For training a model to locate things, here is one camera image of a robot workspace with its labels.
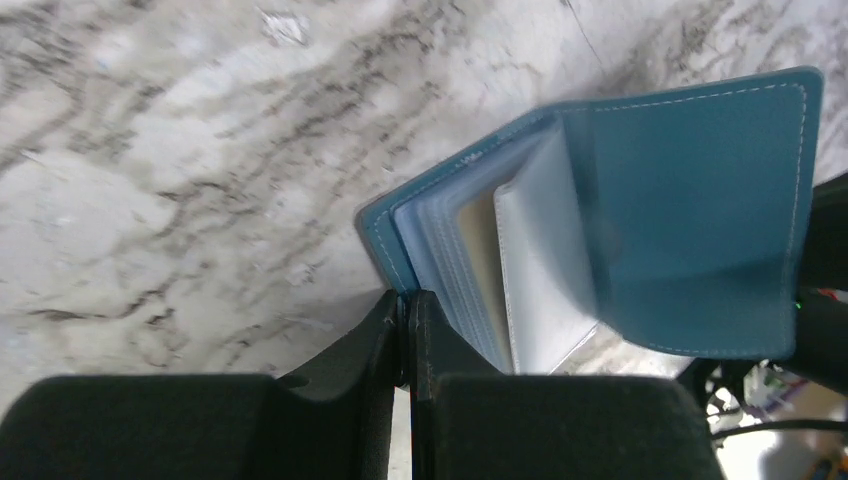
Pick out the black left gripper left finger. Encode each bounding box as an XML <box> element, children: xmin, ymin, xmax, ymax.
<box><xmin>1</xmin><ymin>291</ymin><xmax>399</xmax><ymax>479</ymax></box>

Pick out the blue leather card holder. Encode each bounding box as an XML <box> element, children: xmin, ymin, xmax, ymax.
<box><xmin>357</xmin><ymin>67</ymin><xmax>824</xmax><ymax>374</ymax></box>

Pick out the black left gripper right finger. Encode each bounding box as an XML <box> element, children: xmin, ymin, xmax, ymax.
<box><xmin>407</xmin><ymin>291</ymin><xmax>722</xmax><ymax>479</ymax></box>

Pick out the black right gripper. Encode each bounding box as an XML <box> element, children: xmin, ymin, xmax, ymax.
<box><xmin>677</xmin><ymin>174</ymin><xmax>847</xmax><ymax>413</ymax></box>

